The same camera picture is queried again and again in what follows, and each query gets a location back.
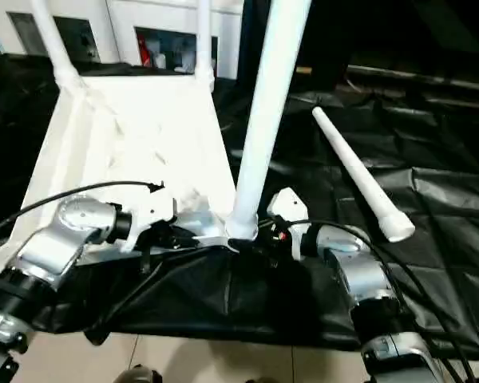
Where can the dark robot foot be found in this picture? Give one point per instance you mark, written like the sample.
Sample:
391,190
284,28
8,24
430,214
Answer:
137,375
263,381

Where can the white plastic table leg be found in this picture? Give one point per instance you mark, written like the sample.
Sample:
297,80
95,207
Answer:
271,99
56,40
359,171
204,40

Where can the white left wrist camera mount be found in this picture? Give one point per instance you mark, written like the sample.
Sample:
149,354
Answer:
151,211

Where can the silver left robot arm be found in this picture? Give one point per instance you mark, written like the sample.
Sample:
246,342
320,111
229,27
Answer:
64,231

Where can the black box with gold label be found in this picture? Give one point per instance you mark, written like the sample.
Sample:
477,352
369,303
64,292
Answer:
323,40

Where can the red bottle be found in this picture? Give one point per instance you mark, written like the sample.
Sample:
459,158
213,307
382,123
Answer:
145,52

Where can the dark left robot foot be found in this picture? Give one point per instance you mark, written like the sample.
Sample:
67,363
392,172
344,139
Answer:
137,375

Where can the black rod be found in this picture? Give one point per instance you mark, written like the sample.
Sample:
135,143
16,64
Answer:
423,77

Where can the black mat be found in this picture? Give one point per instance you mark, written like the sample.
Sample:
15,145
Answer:
423,139

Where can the white plastic table top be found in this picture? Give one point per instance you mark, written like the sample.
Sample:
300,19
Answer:
143,131

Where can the white cup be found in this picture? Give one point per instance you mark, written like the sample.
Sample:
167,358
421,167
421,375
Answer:
159,60

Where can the white cabinet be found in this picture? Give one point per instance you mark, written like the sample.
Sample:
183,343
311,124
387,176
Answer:
112,20

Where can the dark right robot foot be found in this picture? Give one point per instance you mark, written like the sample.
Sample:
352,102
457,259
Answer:
263,381

